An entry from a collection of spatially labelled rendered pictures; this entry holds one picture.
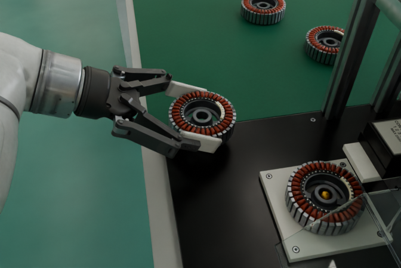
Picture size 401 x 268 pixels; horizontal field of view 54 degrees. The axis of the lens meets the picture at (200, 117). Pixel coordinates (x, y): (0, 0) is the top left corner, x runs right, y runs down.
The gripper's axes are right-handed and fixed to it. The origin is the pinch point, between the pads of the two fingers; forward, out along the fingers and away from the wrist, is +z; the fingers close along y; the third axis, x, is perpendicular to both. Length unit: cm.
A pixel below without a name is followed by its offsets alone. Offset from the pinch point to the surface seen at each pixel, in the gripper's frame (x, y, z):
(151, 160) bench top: -10.9, 1.5, -4.7
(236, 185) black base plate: -3.1, 10.8, 5.9
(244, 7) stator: 4.7, -39.7, 18.4
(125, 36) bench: -61, -119, 15
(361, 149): 13.8, 15.4, 14.9
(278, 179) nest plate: 0.9, 11.6, 11.2
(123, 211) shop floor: -84, -36, 17
